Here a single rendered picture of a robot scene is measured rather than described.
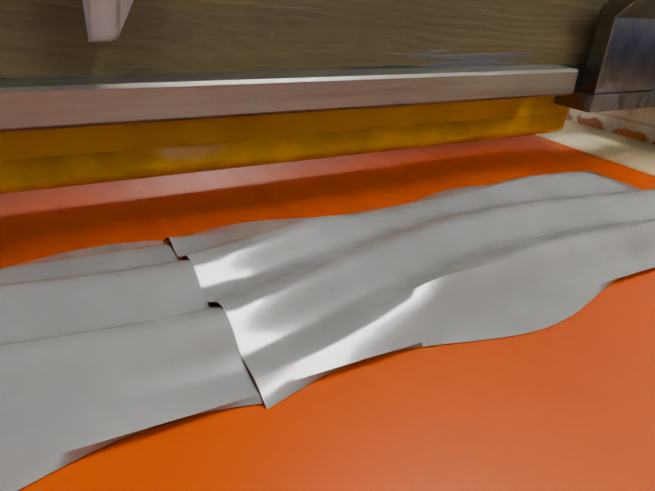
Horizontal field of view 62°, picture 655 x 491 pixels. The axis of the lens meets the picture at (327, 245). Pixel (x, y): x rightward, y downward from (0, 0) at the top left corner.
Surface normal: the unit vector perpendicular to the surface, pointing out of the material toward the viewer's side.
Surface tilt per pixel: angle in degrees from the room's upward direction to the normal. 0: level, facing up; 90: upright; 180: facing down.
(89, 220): 0
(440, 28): 90
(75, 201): 0
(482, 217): 21
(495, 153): 0
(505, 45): 90
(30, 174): 90
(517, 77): 90
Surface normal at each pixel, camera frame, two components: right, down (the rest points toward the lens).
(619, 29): 0.49, 0.41
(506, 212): 0.24, -0.66
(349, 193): 0.06, -0.89
